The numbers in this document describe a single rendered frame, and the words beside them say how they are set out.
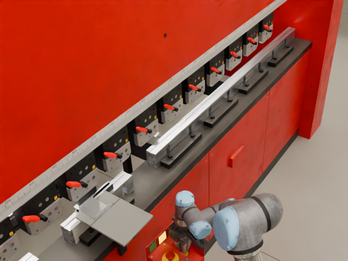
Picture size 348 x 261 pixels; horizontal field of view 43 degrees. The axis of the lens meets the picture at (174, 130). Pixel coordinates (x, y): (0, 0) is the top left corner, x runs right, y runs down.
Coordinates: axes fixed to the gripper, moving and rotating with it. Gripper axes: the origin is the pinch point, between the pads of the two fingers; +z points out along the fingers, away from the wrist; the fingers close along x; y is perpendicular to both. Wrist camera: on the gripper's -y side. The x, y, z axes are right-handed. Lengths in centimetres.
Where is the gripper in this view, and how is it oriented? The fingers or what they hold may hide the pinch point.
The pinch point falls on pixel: (186, 251)
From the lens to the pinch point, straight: 201.9
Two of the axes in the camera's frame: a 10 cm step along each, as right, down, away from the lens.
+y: -7.8, -4.2, 4.8
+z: -0.2, 7.7, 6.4
